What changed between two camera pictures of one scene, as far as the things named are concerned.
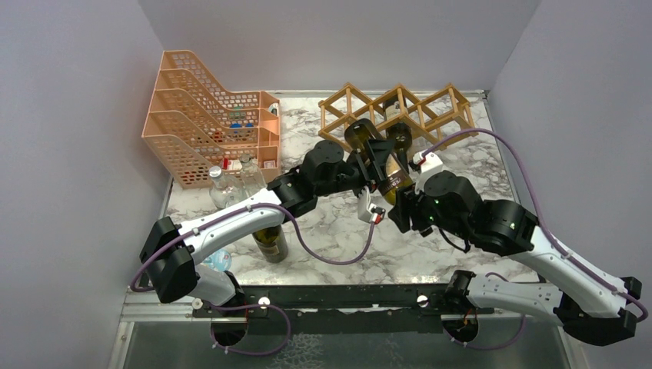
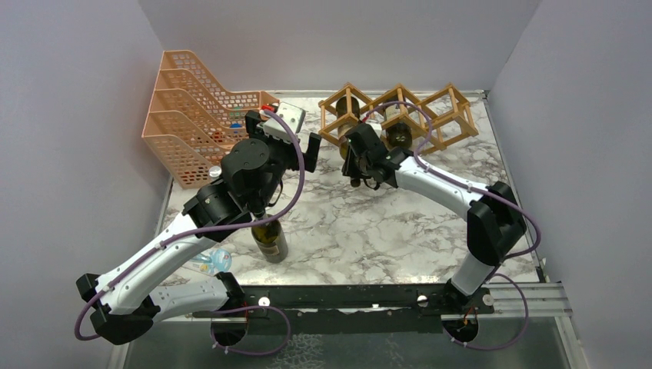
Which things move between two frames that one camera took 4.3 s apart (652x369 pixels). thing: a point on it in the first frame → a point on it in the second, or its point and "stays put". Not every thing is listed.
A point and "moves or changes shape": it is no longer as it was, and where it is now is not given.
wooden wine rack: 443,117 stays put
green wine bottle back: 399,136 stays put
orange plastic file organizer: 194,122 stays put
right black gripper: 400,213 → 350,169
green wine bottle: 357,131 moves or changes shape
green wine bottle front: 272,243 stays put
